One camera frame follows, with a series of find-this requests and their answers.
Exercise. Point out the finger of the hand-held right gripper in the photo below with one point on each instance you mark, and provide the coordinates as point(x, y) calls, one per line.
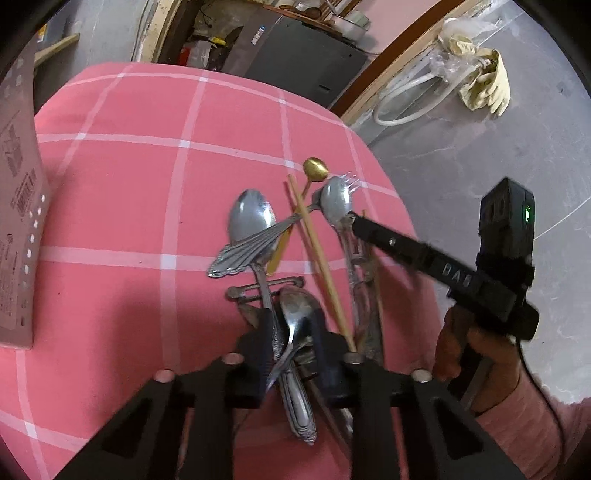
point(388, 240)

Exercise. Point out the cardboard box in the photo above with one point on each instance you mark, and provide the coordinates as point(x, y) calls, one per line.
point(18, 184)

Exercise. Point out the gold spoon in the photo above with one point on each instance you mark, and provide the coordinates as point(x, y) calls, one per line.
point(316, 169)

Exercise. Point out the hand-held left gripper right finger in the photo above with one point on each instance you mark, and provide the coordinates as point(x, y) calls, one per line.
point(330, 364)

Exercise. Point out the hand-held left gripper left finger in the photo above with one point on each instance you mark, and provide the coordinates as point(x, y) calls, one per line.
point(259, 364)

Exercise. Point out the white plastic container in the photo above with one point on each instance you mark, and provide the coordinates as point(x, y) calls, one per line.
point(201, 53)

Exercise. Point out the wooden cutting board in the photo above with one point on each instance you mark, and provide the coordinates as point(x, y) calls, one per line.
point(300, 11)

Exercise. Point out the small steel spoon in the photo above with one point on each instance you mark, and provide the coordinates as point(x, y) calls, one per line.
point(298, 314)

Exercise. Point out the pink checkered tablecloth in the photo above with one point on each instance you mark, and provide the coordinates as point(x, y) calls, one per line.
point(115, 184)

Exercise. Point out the metal peeler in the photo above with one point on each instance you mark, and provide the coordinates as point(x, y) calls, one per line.
point(249, 290)

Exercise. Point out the yellowish rubber gloves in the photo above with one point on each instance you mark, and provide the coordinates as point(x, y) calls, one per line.
point(489, 83)

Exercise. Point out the grey refrigerator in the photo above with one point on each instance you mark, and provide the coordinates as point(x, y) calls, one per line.
point(295, 60)

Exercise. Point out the wooden chopstick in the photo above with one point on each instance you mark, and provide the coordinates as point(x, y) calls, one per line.
point(314, 249)

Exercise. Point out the metal pot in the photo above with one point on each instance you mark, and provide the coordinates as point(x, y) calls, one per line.
point(351, 25)

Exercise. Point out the wooden stick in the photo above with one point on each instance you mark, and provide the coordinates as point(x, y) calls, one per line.
point(55, 50)

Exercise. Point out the large steel spoon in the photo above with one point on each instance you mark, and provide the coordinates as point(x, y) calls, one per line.
point(251, 214)

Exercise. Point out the person's right forearm pink sleeve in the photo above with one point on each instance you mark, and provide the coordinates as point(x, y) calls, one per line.
point(535, 429)

